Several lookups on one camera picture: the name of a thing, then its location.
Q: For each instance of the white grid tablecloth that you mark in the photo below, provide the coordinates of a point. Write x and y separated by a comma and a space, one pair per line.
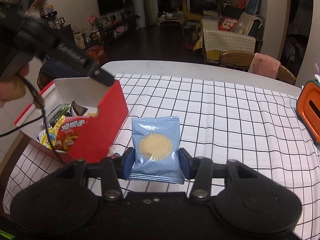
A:
257, 172

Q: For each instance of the black television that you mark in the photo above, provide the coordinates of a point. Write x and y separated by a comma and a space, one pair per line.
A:
109, 6

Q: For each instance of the blue cushion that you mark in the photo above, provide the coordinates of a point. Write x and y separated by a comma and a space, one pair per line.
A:
253, 7

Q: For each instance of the orange gift boxes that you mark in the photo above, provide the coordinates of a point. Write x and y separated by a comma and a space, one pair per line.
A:
98, 53

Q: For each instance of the orange tissue box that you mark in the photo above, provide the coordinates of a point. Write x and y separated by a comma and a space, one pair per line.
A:
308, 109

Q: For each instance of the sofa with cream cover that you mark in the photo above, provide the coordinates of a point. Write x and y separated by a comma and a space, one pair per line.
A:
246, 36

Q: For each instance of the wooden chair with jacket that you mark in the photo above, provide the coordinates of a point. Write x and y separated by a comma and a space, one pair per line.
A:
43, 81

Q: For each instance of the left hand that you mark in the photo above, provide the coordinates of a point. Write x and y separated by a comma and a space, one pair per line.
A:
15, 88

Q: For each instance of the red cushion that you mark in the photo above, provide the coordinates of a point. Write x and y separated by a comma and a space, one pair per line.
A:
227, 24

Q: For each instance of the silver foil snack bar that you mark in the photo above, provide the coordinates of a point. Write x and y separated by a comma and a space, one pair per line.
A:
63, 110

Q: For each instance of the pink towel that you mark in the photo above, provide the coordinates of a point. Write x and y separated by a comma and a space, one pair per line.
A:
264, 65

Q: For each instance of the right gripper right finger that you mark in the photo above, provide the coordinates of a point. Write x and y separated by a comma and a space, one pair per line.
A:
188, 164

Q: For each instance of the blue wrapped candy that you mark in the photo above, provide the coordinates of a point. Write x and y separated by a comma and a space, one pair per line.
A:
112, 153

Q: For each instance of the red white cardboard box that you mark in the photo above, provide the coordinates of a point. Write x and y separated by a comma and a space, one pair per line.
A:
82, 137

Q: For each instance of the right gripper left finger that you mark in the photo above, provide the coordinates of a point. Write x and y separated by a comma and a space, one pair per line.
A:
124, 163

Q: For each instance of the dark brown snack packet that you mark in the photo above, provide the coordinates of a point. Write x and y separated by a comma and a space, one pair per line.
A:
77, 110

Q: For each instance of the yellow minion jelly pouch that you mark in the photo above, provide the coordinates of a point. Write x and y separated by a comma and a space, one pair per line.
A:
52, 138

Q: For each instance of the dark blue jacket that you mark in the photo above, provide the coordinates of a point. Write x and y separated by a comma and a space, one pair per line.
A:
53, 69

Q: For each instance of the red lion snack bag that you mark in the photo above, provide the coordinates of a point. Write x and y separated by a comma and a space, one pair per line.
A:
70, 130

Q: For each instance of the light blue biscuit packet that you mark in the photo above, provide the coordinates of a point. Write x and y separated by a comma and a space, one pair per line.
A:
156, 142

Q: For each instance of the wooden chair with towel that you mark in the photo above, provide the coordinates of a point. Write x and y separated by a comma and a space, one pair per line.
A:
241, 60

